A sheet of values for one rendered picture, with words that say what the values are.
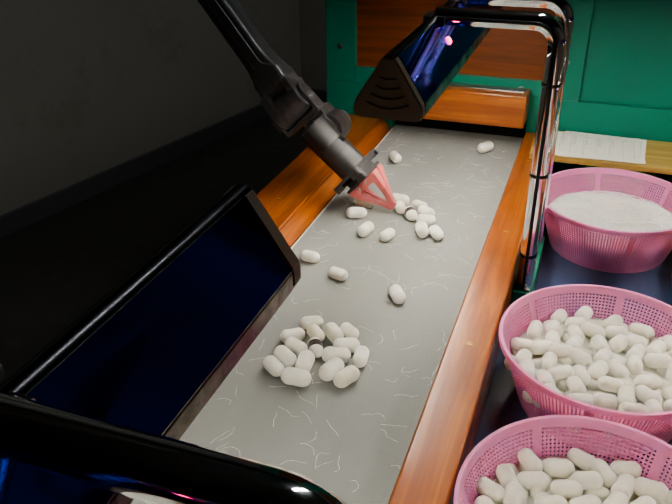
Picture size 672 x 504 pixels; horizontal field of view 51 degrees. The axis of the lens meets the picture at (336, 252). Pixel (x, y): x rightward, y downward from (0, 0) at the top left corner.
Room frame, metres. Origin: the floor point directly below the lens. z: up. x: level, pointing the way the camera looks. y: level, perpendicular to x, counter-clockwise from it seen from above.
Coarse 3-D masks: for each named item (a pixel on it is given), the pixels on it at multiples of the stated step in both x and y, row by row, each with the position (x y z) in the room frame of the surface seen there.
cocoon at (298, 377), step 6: (282, 372) 0.68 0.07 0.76; (288, 372) 0.67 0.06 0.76; (294, 372) 0.67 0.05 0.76; (300, 372) 0.67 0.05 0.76; (306, 372) 0.67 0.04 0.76; (282, 378) 0.67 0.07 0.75; (288, 378) 0.67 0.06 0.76; (294, 378) 0.67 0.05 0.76; (300, 378) 0.66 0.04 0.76; (306, 378) 0.67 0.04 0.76; (288, 384) 0.67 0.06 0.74; (294, 384) 0.67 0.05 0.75; (300, 384) 0.66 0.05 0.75; (306, 384) 0.66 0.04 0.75
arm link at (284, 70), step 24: (216, 0) 1.30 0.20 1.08; (216, 24) 1.29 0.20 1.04; (240, 24) 1.27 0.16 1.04; (240, 48) 1.25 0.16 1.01; (264, 48) 1.25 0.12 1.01; (264, 72) 1.22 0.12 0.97; (288, 72) 1.22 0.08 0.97; (264, 96) 1.21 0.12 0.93; (288, 96) 1.18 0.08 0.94; (288, 120) 1.18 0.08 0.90
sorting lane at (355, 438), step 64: (448, 192) 1.22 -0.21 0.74; (320, 256) 0.99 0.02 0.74; (384, 256) 0.98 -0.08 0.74; (448, 256) 0.98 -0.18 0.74; (384, 320) 0.81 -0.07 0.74; (448, 320) 0.80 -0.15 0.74; (256, 384) 0.68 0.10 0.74; (320, 384) 0.67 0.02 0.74; (384, 384) 0.67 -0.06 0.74; (256, 448) 0.57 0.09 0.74; (320, 448) 0.57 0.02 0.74; (384, 448) 0.57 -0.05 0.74
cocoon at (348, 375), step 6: (348, 366) 0.68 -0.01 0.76; (354, 366) 0.68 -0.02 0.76; (342, 372) 0.67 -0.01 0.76; (348, 372) 0.67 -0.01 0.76; (354, 372) 0.67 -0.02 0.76; (336, 378) 0.66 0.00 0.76; (342, 378) 0.66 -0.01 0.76; (348, 378) 0.67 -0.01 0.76; (354, 378) 0.67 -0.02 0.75; (336, 384) 0.66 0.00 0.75; (342, 384) 0.66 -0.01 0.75; (348, 384) 0.66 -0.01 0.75
